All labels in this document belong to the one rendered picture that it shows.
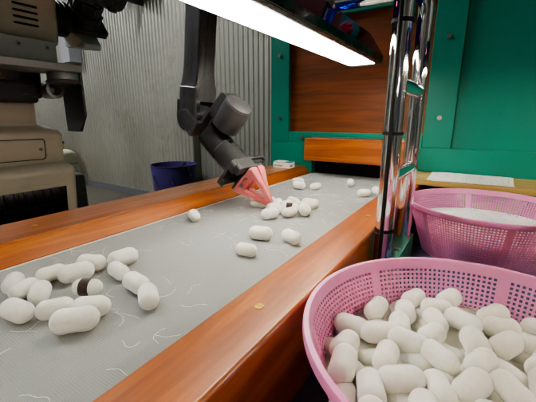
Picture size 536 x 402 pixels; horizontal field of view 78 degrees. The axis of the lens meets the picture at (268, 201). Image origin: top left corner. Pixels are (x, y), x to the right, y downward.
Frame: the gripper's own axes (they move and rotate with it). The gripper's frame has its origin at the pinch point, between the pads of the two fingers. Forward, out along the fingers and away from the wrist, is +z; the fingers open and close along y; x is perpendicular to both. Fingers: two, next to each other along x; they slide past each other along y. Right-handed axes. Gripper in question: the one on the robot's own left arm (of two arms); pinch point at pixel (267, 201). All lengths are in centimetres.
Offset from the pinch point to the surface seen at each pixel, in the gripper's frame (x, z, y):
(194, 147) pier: 143, -147, 178
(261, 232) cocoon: -5.5, 6.9, -15.2
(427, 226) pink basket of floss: -16.4, 22.9, 8.3
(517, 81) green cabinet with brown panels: -44, 14, 48
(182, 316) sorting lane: -7.5, 11.3, -34.8
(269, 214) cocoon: -2.1, 3.6, -5.9
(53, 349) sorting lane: -4.2, 7.5, -43.6
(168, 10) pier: 64, -245, 178
